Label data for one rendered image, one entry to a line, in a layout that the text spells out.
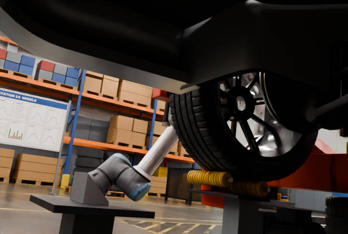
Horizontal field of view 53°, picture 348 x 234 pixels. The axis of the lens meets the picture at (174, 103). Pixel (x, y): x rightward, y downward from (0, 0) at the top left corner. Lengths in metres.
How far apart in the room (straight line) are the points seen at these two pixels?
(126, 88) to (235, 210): 10.74
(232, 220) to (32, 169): 9.65
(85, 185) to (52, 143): 5.32
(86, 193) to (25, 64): 9.21
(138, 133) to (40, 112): 5.25
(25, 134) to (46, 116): 0.53
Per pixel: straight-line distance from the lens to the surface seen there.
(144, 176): 2.22
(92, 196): 2.20
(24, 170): 10.79
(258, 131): 1.79
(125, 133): 11.80
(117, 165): 2.28
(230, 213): 1.44
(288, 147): 1.53
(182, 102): 1.32
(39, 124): 7.43
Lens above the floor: 0.47
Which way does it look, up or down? 13 degrees up
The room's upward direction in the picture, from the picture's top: 7 degrees clockwise
